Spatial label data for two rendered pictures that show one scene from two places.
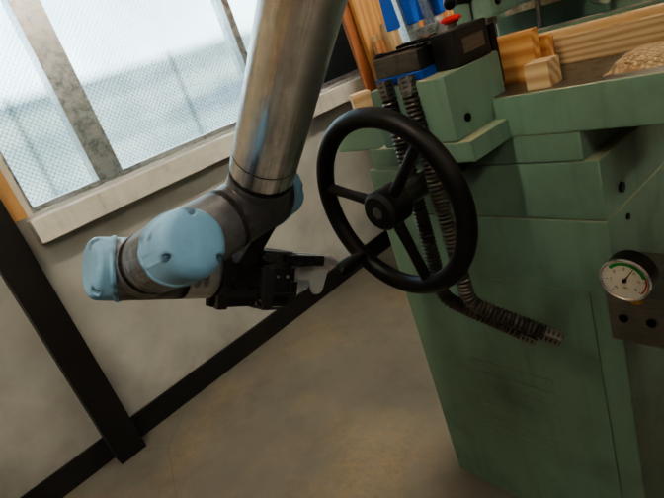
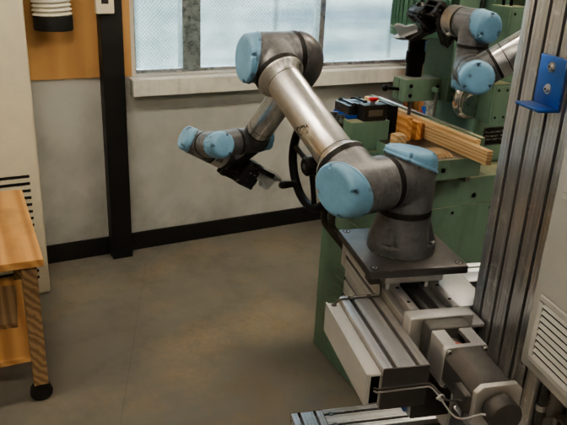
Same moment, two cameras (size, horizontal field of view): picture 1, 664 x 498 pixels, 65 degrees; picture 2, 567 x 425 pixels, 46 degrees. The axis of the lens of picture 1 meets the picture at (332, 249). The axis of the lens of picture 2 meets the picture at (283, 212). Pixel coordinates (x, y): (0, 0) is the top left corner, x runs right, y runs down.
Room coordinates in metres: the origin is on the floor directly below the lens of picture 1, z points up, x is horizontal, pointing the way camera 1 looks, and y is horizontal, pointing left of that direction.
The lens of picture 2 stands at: (-1.22, -0.32, 1.43)
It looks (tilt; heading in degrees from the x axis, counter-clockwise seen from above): 22 degrees down; 9
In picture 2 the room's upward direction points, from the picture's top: 3 degrees clockwise
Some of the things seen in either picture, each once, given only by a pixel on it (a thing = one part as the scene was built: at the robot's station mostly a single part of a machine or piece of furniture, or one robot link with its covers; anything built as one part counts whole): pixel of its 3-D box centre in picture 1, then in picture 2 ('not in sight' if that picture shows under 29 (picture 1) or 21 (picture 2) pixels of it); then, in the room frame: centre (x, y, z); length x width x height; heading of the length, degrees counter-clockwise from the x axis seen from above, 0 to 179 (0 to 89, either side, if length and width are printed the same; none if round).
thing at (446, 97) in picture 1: (439, 101); (358, 130); (0.78, -0.23, 0.91); 0.15 x 0.14 x 0.09; 35
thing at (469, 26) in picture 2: not in sight; (476, 26); (0.47, -0.50, 1.27); 0.11 x 0.08 x 0.09; 34
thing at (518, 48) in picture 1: (470, 67); (387, 120); (0.86, -0.31, 0.94); 0.23 x 0.02 x 0.07; 35
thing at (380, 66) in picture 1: (429, 51); (359, 107); (0.77, -0.23, 0.99); 0.13 x 0.11 x 0.06; 35
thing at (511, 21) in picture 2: not in sight; (508, 31); (0.90, -0.64, 1.22); 0.09 x 0.08 x 0.15; 125
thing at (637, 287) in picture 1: (630, 280); not in sight; (0.57, -0.35, 0.65); 0.06 x 0.04 x 0.08; 35
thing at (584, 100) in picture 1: (476, 112); (380, 142); (0.83, -0.30, 0.87); 0.61 x 0.30 x 0.06; 35
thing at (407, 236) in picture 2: not in sight; (402, 225); (0.15, -0.37, 0.87); 0.15 x 0.15 x 0.10
